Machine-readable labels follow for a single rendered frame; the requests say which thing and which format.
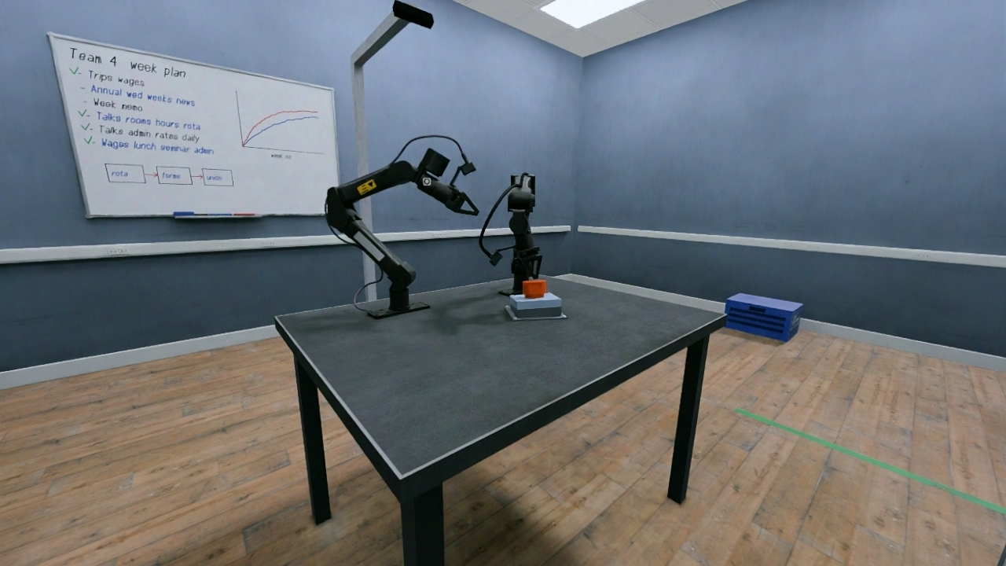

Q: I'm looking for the orange cylindrical peg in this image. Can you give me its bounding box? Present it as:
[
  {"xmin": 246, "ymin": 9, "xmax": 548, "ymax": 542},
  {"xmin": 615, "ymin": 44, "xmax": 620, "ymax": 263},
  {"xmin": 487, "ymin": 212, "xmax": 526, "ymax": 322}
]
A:
[{"xmin": 523, "ymin": 280, "xmax": 546, "ymax": 299}]

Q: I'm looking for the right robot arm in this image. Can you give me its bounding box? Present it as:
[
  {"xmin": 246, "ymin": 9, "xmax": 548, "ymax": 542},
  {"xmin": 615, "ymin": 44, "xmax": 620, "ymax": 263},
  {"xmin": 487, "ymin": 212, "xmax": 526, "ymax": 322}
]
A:
[{"xmin": 327, "ymin": 148, "xmax": 450, "ymax": 319}]

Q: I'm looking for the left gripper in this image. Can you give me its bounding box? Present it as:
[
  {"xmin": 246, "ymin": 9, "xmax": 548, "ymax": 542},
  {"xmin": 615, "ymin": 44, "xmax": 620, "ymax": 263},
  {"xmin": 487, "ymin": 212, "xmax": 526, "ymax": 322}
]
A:
[{"xmin": 492, "ymin": 230, "xmax": 542, "ymax": 279}]

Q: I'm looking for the white metal plate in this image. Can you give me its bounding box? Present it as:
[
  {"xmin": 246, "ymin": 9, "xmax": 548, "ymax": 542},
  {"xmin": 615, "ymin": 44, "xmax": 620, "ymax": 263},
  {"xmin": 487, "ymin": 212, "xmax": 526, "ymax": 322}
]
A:
[{"xmin": 510, "ymin": 293, "xmax": 562, "ymax": 310}]

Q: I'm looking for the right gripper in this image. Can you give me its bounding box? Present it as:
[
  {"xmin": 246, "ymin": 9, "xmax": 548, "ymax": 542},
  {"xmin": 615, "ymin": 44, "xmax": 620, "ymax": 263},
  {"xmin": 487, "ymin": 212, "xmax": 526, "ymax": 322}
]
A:
[{"xmin": 431, "ymin": 162, "xmax": 479, "ymax": 216}]

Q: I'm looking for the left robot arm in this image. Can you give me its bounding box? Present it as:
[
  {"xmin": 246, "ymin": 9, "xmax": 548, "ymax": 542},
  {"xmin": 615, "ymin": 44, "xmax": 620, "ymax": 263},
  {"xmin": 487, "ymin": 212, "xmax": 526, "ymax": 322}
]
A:
[{"xmin": 489, "ymin": 175, "xmax": 535, "ymax": 296}]

